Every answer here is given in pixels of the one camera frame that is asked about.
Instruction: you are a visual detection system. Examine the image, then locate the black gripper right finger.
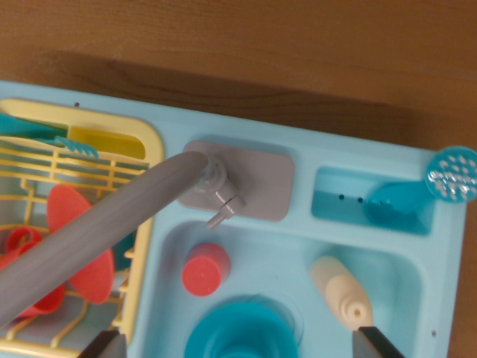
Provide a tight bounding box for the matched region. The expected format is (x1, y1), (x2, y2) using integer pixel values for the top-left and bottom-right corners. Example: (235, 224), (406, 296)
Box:
(352, 326), (405, 358)

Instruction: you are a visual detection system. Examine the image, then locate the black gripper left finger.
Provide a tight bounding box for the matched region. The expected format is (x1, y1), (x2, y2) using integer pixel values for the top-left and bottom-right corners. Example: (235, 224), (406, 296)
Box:
(76, 330), (127, 358)

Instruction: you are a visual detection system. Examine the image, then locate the cream detergent bottle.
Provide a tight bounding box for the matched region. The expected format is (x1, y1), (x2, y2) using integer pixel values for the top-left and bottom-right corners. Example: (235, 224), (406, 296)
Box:
(309, 255), (374, 332)

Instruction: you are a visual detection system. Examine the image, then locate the light blue toy sink unit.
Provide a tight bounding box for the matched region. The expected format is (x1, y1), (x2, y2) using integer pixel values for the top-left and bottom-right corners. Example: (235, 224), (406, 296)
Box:
(0, 80), (469, 358)

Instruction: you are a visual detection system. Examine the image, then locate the teal plate standing in rack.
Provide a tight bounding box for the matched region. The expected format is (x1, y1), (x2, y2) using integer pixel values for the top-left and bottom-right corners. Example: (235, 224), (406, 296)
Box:
(111, 229), (137, 271)

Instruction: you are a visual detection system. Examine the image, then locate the teal toy plate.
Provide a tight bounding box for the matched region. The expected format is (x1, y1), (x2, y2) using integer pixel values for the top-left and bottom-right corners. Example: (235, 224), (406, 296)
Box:
(184, 301), (301, 358)

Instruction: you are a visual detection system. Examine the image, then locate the grey toy faucet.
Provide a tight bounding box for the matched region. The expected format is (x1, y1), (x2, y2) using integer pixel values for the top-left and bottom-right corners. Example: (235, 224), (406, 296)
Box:
(0, 139), (296, 329)

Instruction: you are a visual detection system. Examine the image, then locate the red toy tumbler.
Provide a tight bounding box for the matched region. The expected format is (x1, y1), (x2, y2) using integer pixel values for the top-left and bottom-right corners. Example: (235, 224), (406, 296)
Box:
(181, 242), (231, 298)

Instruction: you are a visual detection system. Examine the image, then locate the red toy plate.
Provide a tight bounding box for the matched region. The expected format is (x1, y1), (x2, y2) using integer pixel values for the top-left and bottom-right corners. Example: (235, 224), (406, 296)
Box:
(46, 184), (116, 306)

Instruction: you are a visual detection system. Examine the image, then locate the teal slotted spoon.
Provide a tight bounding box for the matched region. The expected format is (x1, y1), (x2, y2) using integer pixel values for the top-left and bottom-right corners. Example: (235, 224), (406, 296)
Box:
(364, 145), (477, 229)

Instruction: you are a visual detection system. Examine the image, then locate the yellow plastic dish rack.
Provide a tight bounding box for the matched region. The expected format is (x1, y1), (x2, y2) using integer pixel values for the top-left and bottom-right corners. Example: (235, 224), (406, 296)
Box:
(0, 97), (165, 358)

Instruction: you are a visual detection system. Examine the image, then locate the red toy cup with handle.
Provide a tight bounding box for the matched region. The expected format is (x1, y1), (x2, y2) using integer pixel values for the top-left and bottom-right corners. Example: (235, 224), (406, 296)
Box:
(0, 225), (67, 318)

